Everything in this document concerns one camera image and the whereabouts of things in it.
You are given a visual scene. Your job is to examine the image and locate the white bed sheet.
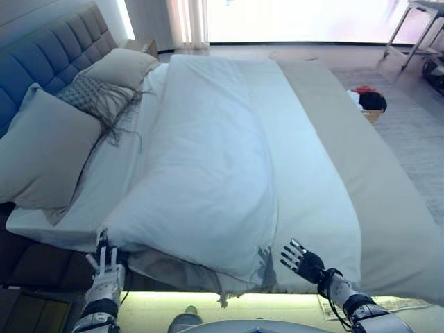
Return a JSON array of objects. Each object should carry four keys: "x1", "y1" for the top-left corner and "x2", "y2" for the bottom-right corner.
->
[{"x1": 6, "y1": 62, "x2": 171, "y2": 254}]

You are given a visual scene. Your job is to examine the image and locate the dark wooden nightstand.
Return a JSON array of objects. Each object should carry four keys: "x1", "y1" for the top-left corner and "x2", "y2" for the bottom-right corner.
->
[{"x1": 0, "y1": 286, "x2": 76, "y2": 333}]

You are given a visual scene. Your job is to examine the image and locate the small beige pillow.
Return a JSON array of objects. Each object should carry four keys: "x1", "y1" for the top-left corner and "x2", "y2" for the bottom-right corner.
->
[{"x1": 81, "y1": 47, "x2": 160, "y2": 89}]

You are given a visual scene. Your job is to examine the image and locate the white duvet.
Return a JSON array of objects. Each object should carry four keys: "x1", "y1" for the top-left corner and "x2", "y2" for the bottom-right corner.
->
[{"x1": 103, "y1": 53, "x2": 364, "y2": 289}]

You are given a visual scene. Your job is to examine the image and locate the patterned fringed cushion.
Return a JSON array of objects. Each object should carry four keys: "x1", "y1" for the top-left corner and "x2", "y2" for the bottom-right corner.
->
[{"x1": 55, "y1": 75, "x2": 155, "y2": 153}]

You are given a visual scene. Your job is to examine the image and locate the large beige pillow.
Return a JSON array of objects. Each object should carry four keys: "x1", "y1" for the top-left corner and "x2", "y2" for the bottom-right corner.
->
[{"x1": 0, "y1": 83, "x2": 103, "y2": 227}]

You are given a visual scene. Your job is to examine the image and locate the light wooden nightstand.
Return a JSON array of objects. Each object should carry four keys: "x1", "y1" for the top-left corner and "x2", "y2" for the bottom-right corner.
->
[{"x1": 119, "y1": 38, "x2": 157, "y2": 56}]

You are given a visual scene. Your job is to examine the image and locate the grey patterned rug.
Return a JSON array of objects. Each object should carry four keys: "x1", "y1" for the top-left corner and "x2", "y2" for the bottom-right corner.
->
[{"x1": 329, "y1": 67, "x2": 444, "y2": 223}]

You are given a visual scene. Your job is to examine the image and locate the beige sheer curtain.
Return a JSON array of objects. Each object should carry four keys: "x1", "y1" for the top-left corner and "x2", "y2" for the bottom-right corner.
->
[{"x1": 165, "y1": 0, "x2": 211, "y2": 49}]

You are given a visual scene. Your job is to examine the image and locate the white robot body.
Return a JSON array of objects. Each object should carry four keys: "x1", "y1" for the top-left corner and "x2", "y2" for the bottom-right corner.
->
[{"x1": 169, "y1": 305, "x2": 278, "y2": 333}]

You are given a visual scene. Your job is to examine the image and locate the black wheeled device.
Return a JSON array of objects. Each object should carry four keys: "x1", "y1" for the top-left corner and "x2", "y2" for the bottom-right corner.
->
[{"x1": 421, "y1": 51, "x2": 444, "y2": 84}]

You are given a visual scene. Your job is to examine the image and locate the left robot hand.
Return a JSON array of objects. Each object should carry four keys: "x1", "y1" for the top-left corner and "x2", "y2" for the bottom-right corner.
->
[{"x1": 85, "y1": 228, "x2": 127, "y2": 303}]

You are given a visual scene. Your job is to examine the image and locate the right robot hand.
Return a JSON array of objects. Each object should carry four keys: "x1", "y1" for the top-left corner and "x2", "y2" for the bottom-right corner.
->
[{"x1": 279, "y1": 237, "x2": 327, "y2": 284}]

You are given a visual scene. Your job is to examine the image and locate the dark brown bed frame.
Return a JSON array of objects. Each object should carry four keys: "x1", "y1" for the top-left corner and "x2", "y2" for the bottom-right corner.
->
[{"x1": 0, "y1": 200, "x2": 129, "y2": 289}]

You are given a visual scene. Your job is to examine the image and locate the beige bed runner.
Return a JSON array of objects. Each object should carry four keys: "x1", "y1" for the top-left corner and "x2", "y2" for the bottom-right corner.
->
[{"x1": 126, "y1": 51, "x2": 444, "y2": 309}]

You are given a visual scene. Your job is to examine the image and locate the white cloth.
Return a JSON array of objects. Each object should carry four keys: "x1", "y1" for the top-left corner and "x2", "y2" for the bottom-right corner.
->
[{"x1": 345, "y1": 89, "x2": 364, "y2": 107}]

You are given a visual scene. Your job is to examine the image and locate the black clothing pile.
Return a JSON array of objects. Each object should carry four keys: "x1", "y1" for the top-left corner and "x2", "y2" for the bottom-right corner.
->
[{"x1": 359, "y1": 92, "x2": 388, "y2": 113}]

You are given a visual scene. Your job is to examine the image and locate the blue tufted headboard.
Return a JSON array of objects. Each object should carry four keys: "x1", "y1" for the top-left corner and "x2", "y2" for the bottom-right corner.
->
[{"x1": 0, "y1": 0, "x2": 119, "y2": 139}]

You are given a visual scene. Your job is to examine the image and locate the metal frame table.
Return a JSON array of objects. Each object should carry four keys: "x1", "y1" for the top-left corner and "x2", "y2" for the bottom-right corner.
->
[{"x1": 376, "y1": 0, "x2": 444, "y2": 72}]

